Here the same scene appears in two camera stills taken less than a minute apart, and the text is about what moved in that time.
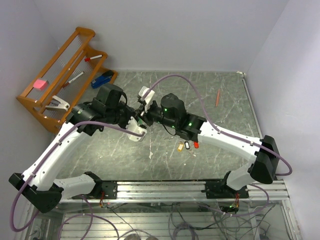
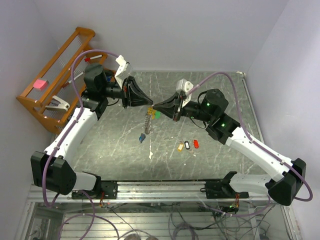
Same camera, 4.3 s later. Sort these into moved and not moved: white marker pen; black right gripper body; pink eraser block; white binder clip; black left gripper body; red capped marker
Moved: black left gripper body; black right gripper body
Not moved: white binder clip; white marker pen; red capped marker; pink eraser block
